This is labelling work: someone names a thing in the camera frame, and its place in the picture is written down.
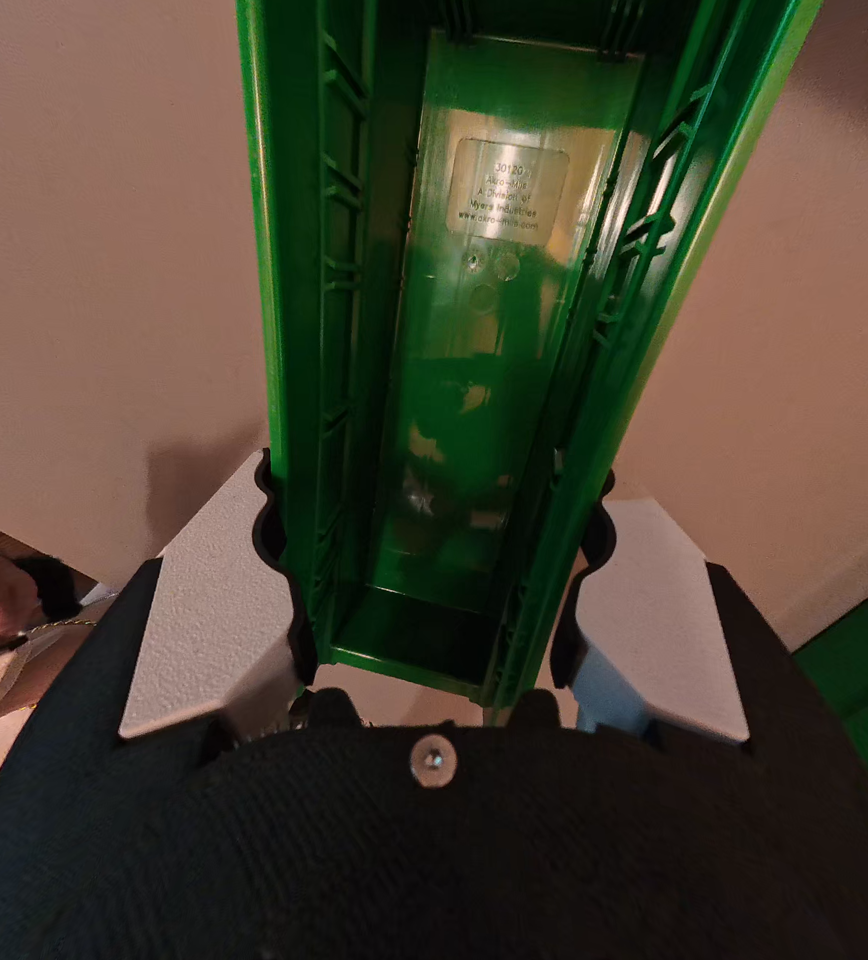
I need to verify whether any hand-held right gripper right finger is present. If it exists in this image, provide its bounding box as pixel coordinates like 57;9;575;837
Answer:
552;469;751;745

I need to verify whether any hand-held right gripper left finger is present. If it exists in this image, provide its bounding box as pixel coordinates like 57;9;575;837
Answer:
116;447;321;745

